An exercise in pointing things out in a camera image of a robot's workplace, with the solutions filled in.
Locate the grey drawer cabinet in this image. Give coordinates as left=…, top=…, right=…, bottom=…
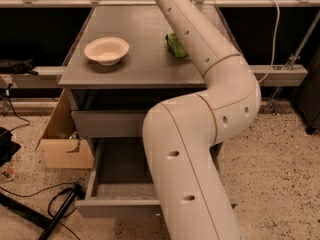
left=57, top=5, right=244, bottom=156

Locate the metal railing frame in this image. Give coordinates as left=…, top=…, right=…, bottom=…
left=1, top=0, right=319, bottom=86

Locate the black case on floor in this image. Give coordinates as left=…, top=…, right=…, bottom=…
left=0, top=127, right=21, bottom=167

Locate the green rice chip bag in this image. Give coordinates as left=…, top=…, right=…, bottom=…
left=166, top=33, right=188, bottom=58

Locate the white cable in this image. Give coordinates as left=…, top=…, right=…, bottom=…
left=257, top=0, right=281, bottom=85

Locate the white paper bowl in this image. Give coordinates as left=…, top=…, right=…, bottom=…
left=84, top=37, right=129, bottom=66

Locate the black tripod stand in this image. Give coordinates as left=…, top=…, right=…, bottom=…
left=0, top=183, right=84, bottom=240

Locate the black floor cable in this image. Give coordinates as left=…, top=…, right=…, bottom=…
left=0, top=182, right=81, bottom=240

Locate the grey middle drawer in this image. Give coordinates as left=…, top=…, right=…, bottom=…
left=71, top=111, right=144, bottom=138

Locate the black bag on left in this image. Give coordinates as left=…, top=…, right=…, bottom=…
left=0, top=59, right=37, bottom=75

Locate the cardboard box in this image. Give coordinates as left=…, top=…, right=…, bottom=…
left=39, top=91, right=94, bottom=169

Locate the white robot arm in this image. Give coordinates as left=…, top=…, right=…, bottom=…
left=143, top=0, right=261, bottom=240

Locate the grey open bottom drawer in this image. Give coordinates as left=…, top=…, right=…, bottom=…
left=76, top=137, right=161, bottom=218

